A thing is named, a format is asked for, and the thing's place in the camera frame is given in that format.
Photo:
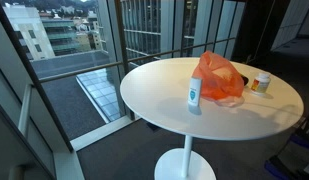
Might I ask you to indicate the orange plastic bag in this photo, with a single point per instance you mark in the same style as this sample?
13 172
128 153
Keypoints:
215 78

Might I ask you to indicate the white tube with blue logo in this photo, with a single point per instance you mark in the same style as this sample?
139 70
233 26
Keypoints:
195 91

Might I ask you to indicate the dark vertical window mullion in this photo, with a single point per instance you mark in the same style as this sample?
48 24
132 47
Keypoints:
123 50

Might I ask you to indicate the glass skylight roof outside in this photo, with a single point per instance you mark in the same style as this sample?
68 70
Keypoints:
100 93

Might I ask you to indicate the dark horizontal window railing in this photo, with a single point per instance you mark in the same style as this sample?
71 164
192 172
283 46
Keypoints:
94 69

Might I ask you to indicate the round white table base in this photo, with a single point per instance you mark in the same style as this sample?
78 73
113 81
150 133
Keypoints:
169 166

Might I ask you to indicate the small black object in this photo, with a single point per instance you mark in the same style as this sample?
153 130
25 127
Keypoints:
244 80

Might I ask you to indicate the white pill bottle orange label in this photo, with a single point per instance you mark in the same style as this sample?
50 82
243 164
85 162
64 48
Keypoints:
260 83

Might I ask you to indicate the dark slanted window beam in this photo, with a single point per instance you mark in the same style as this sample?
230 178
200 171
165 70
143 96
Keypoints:
30 76

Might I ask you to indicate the white building outside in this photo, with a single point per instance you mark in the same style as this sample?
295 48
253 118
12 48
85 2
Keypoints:
29 33

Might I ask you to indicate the black and blue cart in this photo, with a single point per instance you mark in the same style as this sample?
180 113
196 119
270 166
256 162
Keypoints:
290 156

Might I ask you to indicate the white table pedestal pole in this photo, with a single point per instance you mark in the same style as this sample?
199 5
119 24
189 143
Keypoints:
187 155

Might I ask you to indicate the white slanted post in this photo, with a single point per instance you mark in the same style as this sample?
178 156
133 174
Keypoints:
25 110

